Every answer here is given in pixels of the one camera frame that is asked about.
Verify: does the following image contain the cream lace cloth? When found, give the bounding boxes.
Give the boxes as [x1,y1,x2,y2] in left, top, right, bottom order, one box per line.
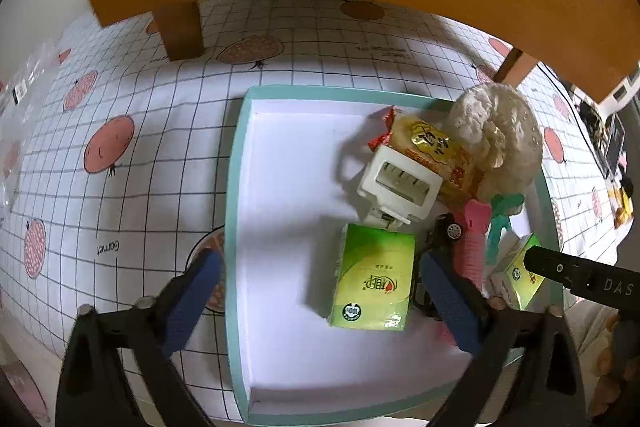
[444,82,544,202]

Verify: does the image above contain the yellow snack packet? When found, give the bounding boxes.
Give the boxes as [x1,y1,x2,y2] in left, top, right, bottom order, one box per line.
[368,105,484,212]

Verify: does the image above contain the person's right hand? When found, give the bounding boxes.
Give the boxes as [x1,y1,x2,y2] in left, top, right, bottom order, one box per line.
[588,313,639,417]

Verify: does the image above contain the clear plastic bag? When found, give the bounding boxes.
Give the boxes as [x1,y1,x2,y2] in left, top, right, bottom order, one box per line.
[1,40,60,222]

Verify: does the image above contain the green tissue pack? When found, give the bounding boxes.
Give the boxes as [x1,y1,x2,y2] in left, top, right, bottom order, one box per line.
[328,223,416,332]
[489,233,544,310]

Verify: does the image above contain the fruit pattern tablecloth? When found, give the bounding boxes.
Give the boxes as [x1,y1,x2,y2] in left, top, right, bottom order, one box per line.
[0,0,626,423]

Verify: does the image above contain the smartphone on stand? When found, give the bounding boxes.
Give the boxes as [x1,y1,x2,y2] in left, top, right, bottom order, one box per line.
[604,113,626,176]

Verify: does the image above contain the green plastic figure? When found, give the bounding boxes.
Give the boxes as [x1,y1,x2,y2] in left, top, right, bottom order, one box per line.
[486,193,525,265]

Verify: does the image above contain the white teal-rimmed tray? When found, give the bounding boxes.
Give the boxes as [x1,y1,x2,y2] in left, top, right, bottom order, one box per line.
[222,84,566,426]

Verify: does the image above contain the black toy car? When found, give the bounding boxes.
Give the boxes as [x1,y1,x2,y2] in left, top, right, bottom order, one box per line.
[410,212,463,322]

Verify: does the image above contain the black cable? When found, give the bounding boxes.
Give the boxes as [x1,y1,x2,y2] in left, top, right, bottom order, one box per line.
[539,63,609,172]

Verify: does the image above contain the pink hair roller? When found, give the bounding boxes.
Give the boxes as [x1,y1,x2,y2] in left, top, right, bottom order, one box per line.
[452,199,491,291]

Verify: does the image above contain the yellow toy clutter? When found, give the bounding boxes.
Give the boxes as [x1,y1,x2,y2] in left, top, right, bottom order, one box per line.
[608,187,634,229]

